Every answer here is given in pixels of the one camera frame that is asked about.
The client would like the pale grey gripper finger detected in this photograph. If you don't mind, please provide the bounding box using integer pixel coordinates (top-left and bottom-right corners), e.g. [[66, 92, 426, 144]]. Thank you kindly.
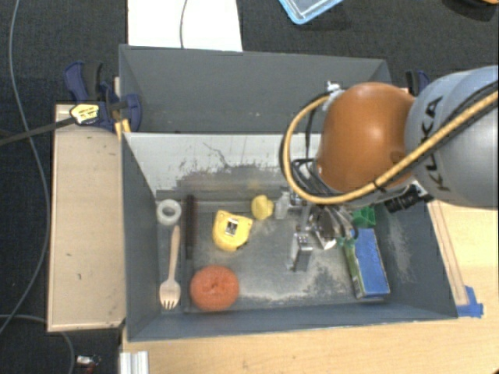
[[287, 234, 314, 273], [274, 192, 293, 221]]

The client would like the yellow rubber duck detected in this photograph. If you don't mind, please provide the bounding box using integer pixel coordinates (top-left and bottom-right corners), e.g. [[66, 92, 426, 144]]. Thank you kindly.
[[250, 194, 275, 221]]

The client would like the blue and green box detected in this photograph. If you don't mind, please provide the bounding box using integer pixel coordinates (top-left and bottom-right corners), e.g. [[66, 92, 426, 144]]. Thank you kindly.
[[342, 227, 391, 300]]

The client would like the yellow tape measure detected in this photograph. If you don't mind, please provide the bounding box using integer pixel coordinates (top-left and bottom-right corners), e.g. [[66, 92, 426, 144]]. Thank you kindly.
[[211, 209, 254, 253]]

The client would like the orange scouring pad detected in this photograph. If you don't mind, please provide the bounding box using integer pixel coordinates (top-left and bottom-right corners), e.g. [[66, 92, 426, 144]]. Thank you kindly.
[[189, 264, 240, 312]]

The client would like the wooden fork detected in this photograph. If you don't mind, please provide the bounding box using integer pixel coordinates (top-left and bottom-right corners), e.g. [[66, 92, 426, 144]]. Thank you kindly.
[[158, 224, 182, 311]]

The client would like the grey metal bin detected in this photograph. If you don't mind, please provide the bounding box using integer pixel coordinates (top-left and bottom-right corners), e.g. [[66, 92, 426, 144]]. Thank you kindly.
[[118, 44, 459, 343]]

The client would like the pale wood board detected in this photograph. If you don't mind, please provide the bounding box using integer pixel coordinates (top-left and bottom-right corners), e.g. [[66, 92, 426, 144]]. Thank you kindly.
[[46, 103, 128, 333]]

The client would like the black cylinder on white bracket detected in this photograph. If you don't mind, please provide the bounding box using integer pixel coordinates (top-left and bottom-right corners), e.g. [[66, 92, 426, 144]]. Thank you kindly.
[[384, 184, 434, 214]]

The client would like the white tape ring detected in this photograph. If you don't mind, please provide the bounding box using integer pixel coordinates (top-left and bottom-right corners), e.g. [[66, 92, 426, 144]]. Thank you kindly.
[[156, 199, 183, 227]]

